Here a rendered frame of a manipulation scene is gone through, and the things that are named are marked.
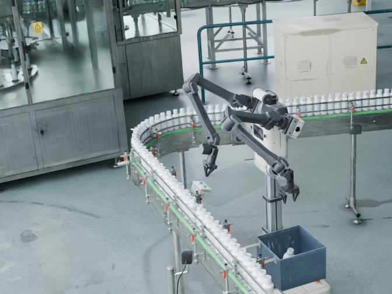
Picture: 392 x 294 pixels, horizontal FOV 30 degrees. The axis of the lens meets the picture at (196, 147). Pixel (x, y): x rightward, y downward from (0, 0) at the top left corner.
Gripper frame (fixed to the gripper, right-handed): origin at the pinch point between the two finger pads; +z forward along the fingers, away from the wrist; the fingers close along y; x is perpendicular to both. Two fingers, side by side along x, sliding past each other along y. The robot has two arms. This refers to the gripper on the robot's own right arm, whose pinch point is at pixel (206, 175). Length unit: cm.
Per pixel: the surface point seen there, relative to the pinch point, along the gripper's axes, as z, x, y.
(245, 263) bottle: 13, -18, 101
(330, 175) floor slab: 42, 230, -171
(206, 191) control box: 9.7, 1.0, 3.9
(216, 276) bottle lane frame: 38, -13, 67
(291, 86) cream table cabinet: -19, 242, -305
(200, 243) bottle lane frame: 28, -16, 46
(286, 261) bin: 19, 22, 81
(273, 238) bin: 19, 29, 51
